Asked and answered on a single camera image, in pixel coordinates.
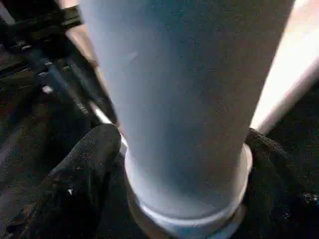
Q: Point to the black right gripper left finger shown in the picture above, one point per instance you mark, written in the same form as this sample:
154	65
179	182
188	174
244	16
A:
74	194

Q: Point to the black mat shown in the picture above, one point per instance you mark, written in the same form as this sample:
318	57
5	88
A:
299	119

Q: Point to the white plastic table leg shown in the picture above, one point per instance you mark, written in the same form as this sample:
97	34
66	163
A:
174	99

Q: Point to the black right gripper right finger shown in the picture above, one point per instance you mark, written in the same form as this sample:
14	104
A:
279	199

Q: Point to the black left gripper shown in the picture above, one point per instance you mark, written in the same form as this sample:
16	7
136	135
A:
49	49

